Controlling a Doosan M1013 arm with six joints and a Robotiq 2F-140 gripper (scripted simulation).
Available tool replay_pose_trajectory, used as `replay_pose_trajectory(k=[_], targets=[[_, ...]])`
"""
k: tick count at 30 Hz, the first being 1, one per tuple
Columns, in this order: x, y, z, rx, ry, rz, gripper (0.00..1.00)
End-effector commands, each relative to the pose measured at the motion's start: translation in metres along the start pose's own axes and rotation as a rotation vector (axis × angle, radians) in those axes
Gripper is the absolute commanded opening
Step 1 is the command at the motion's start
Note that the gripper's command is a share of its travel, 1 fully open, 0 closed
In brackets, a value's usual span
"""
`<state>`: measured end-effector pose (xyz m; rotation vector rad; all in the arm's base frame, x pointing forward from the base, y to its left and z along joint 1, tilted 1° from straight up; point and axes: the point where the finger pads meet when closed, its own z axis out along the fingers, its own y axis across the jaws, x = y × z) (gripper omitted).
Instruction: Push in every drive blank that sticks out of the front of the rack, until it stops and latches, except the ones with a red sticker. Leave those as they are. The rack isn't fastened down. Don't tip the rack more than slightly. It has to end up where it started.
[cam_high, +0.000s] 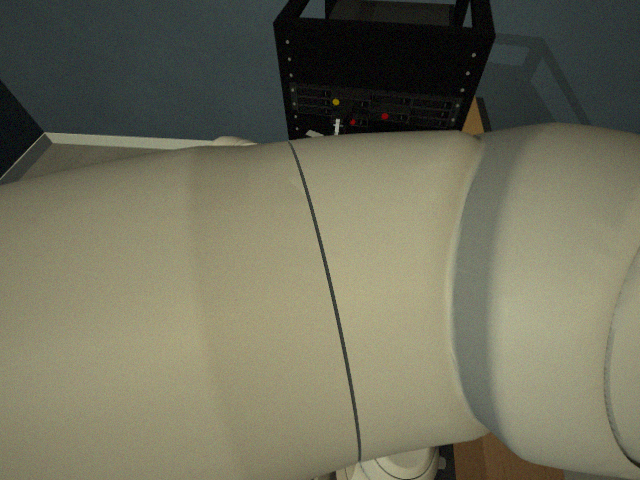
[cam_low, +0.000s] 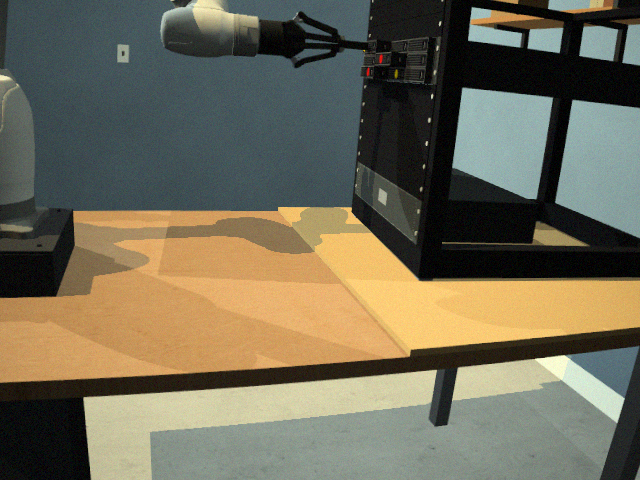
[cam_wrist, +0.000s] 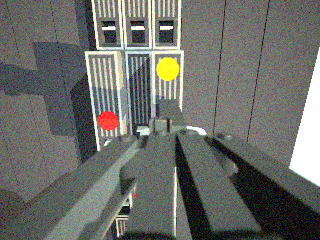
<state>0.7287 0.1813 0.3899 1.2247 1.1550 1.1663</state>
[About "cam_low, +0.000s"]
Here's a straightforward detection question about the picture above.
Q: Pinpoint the black metal rack frame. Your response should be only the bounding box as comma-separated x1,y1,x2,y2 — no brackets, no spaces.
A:
351,0,640,281

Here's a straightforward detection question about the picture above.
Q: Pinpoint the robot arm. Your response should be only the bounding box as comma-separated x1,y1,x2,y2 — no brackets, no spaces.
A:
0,0,260,239

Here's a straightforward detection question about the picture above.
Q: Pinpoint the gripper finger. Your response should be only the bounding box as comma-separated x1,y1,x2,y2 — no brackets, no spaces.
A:
291,11,368,46
290,42,368,68

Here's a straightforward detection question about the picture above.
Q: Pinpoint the light brown flat board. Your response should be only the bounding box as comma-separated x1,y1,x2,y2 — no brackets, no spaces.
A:
278,207,640,357

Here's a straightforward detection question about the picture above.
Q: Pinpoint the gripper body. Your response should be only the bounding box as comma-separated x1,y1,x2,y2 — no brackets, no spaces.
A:
257,19,306,59

